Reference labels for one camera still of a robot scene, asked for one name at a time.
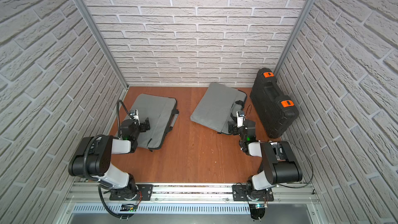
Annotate grey laptop bag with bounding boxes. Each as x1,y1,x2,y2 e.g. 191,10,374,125
190,83,247,135
112,94,179,154

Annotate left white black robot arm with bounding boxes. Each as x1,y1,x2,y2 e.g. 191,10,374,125
68,118,150,202

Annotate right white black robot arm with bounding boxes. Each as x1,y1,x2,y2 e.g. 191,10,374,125
228,120,303,201

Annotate black tool case orange latches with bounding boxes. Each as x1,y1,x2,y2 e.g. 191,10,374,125
250,68,299,139

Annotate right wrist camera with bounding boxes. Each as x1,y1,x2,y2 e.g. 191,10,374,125
236,111,245,128

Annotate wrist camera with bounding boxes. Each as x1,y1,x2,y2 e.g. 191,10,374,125
129,110,140,121
236,111,245,128

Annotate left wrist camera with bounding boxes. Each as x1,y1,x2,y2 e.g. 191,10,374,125
129,110,140,121

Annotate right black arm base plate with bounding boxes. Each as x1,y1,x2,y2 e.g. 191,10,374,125
232,183,274,202

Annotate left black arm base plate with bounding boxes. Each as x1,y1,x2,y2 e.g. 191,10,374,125
109,184,153,202

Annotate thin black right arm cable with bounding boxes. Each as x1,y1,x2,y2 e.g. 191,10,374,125
278,139,314,189

